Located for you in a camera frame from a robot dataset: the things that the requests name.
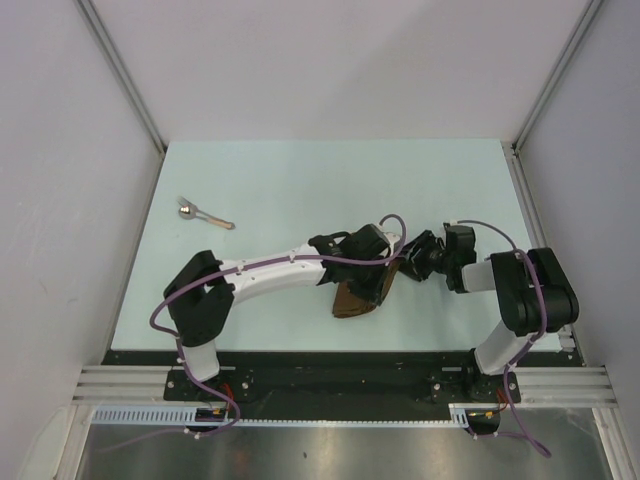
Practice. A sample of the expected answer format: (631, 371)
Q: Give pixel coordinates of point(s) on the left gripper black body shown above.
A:
(366, 278)

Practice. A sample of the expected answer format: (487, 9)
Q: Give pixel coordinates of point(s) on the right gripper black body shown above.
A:
(431, 257)

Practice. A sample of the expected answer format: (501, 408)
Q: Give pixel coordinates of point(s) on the brown cloth napkin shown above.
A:
(366, 292)

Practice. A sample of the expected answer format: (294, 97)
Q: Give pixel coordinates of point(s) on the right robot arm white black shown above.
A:
(533, 293)

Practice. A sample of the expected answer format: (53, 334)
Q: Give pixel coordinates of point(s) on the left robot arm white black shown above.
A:
(361, 263)

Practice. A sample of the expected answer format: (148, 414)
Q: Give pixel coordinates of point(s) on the silver metal spoon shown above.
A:
(220, 223)

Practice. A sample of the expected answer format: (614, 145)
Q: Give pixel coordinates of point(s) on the silver metal fork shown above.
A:
(192, 205)

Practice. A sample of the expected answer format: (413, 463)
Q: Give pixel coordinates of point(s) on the aluminium frame rail front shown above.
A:
(554, 387)

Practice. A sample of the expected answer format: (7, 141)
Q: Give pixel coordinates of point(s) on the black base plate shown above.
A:
(250, 377)

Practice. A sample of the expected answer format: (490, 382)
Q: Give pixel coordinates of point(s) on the white slotted cable duct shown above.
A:
(289, 412)

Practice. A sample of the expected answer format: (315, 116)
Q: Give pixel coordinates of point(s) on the aluminium frame post right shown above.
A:
(560, 67)

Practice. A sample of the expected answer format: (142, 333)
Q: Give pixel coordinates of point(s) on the aluminium frame post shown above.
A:
(560, 67)
(120, 71)

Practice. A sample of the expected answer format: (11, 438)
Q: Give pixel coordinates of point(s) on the aluminium frame post left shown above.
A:
(120, 71)

